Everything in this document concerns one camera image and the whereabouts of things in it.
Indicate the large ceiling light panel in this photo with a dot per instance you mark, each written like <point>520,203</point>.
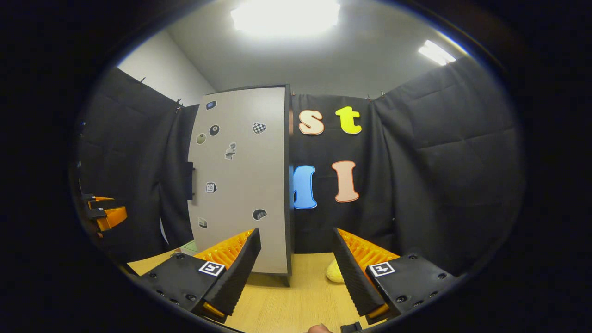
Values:
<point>284,17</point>

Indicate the dark grey cabinet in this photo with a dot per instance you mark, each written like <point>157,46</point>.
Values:
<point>290,194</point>

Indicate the narrow ceiling light strip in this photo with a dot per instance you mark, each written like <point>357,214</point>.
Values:
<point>435,52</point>

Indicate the black backdrop cloth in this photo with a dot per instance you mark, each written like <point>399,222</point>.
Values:
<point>439,162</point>

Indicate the yellow round sponge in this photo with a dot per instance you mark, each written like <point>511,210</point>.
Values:
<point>334,273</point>

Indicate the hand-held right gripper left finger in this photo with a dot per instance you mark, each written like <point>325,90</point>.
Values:
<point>238,270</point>

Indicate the green square mat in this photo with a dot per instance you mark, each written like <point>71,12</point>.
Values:
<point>189,247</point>

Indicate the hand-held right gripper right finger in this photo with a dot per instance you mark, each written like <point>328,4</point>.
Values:
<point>354,273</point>

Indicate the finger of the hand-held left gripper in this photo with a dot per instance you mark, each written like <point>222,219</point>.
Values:
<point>98,202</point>
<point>111,217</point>

